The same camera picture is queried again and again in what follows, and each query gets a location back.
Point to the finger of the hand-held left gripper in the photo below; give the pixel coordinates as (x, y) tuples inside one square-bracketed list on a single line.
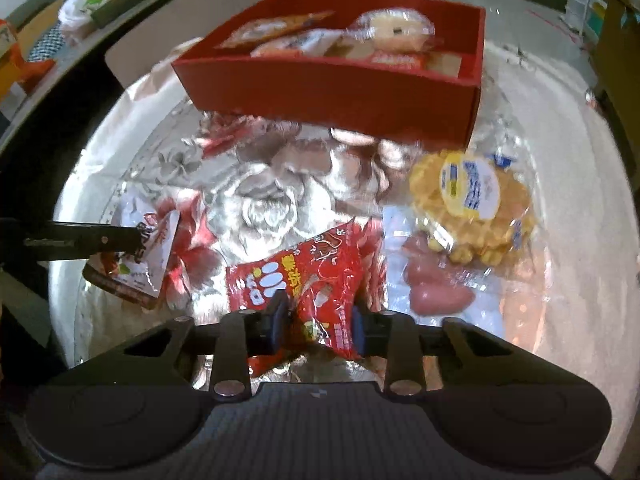
[(100, 240)]

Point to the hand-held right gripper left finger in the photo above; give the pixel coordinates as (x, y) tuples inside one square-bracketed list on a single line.
[(274, 325)]

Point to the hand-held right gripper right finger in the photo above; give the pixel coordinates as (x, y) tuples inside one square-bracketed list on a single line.
[(359, 331)]

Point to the white brown snack packet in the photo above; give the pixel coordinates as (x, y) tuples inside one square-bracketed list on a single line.
[(140, 265)]

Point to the red paw print snack packet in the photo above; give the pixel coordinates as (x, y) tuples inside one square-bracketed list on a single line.
[(320, 285)]

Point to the red cardboard box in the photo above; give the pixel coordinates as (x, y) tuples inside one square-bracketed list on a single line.
[(325, 95)]

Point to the clear sausage packet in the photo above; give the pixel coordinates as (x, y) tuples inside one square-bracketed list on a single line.
[(435, 290)]

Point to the waffle packet yellow label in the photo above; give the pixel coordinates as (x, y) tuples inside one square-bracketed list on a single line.
[(475, 205)]

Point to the orange-red plastic bag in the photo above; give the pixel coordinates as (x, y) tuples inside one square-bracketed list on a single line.
[(25, 60)]

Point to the beige coffee table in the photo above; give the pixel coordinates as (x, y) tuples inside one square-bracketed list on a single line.
[(150, 60)]

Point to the checked cloth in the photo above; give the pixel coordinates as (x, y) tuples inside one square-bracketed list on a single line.
[(47, 42)]

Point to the brown cardboard box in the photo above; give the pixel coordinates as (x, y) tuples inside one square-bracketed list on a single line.
[(42, 20)]

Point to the white plastic bag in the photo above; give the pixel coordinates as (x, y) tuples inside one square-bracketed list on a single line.
[(82, 7)]

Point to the small red snack packet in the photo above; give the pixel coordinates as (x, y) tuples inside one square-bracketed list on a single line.
[(397, 60)]

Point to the orange snack packet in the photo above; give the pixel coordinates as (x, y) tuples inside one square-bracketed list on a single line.
[(275, 27)]

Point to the round bread packet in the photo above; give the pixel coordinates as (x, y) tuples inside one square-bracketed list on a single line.
[(392, 27)]

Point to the white shelf unit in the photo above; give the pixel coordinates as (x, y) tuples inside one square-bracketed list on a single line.
[(585, 10)]

